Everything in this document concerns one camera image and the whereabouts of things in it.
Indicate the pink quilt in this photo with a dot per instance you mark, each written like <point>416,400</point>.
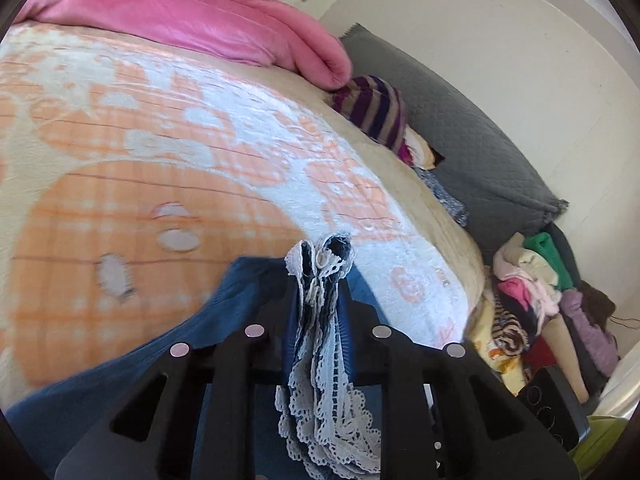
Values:
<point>190,20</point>

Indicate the cream and magenta cloth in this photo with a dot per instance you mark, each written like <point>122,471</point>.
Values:
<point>420,150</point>

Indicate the black box with rings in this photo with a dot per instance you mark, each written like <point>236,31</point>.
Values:
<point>552,407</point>

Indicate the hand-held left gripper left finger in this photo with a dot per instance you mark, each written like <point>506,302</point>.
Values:
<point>289,345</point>

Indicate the pile of colourful clothes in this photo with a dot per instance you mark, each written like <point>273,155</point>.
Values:
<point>545,300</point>

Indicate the grey quilted headboard cushion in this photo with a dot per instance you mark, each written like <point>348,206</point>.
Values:
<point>450,135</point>

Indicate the blue denim skirt with lace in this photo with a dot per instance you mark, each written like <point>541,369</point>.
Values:
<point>240,290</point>

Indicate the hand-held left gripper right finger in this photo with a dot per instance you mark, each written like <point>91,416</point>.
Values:
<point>347,350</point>

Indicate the orange and cream printed blanket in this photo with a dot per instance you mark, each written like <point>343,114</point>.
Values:
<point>175,170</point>

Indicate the blue floral cloth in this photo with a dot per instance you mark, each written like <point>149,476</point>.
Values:
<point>445,197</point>

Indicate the purple striped cloth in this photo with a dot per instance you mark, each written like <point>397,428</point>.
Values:
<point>372,105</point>

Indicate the yellow-green bag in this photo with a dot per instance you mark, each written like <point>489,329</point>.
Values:
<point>602,440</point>

